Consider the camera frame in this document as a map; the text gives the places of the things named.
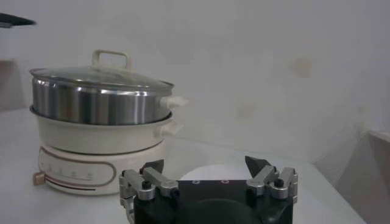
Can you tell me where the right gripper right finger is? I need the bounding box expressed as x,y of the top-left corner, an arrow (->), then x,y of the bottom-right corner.
244,155 -> 299,200

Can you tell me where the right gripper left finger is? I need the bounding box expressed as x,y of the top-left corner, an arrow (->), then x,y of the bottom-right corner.
118,159 -> 180,208

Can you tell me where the glass lid with cream handle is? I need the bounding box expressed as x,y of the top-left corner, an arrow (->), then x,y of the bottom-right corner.
29,49 -> 175,92

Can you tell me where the stainless steel steamer basket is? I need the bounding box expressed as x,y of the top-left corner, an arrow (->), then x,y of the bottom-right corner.
30,77 -> 189,126

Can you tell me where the cream electric cooking pot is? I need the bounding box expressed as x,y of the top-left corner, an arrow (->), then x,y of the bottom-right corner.
29,105 -> 183,196

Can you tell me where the black flat tablet device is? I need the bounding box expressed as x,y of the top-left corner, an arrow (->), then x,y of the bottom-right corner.
0,12 -> 37,29

